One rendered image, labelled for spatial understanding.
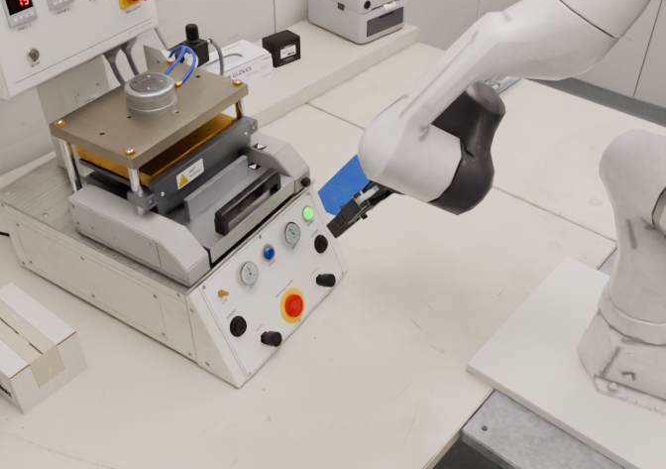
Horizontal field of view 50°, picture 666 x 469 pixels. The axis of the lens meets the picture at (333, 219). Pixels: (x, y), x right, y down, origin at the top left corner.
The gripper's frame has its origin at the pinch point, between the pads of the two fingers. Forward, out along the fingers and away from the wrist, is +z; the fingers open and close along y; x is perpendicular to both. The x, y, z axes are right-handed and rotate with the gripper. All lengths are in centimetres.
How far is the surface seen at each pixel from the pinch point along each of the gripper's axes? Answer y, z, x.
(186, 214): 22.4, 4.0, -14.4
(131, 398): 39.3, 21.7, 4.0
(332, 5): -75, 34, -59
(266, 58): -43, 36, -51
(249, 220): 15.2, 1.2, -8.2
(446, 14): -166, 64, -58
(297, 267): 6.9, 8.9, 1.6
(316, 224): -0.7, 7.1, -3.0
